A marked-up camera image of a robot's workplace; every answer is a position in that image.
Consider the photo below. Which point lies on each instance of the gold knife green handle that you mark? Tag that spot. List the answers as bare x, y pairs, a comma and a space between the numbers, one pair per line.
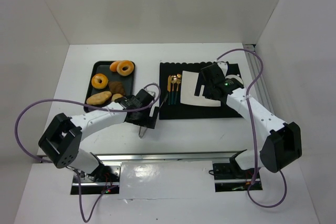
169, 89

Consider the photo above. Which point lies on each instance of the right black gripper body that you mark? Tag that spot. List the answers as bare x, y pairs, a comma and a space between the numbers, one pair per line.
206, 90

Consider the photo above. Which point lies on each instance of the white bowl with handles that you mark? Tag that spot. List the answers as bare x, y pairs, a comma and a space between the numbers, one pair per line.
236, 77

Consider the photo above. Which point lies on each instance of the black placemat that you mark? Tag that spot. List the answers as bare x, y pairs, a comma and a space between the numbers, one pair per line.
171, 111

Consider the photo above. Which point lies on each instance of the aluminium rail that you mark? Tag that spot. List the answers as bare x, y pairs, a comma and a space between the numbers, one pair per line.
166, 156

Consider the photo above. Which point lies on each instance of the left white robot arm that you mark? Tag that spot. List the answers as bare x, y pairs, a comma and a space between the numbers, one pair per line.
63, 136

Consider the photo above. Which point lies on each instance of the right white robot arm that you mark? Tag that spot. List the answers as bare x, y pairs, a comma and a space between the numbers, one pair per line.
281, 140

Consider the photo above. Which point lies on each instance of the glazed bagel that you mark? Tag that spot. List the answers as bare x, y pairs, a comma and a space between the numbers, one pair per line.
99, 81
125, 68

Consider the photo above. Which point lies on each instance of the oval light bread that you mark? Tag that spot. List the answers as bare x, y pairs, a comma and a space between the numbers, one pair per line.
99, 98

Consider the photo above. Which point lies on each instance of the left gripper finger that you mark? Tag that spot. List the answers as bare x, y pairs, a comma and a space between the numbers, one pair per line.
154, 111
150, 122

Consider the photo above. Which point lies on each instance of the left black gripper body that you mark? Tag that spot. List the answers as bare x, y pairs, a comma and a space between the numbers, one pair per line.
148, 120

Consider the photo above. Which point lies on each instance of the orange round bun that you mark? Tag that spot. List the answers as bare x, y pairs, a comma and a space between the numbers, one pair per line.
114, 65

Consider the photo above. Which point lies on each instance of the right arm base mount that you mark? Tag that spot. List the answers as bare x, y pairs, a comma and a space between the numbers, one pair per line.
226, 180

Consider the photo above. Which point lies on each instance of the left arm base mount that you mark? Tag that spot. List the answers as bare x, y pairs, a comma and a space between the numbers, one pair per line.
108, 183

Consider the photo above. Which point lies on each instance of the brown chocolate croissant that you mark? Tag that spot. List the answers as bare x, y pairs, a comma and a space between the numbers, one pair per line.
116, 87

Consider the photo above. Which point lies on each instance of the metal tongs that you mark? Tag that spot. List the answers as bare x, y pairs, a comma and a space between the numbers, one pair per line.
143, 130

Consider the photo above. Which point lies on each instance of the small round bread roll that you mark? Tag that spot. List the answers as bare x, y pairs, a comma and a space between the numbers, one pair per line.
116, 96

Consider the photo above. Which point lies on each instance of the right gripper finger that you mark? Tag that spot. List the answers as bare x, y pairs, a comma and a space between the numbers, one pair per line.
200, 79
201, 91

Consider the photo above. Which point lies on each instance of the white square plate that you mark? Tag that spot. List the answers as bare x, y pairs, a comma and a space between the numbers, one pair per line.
188, 87

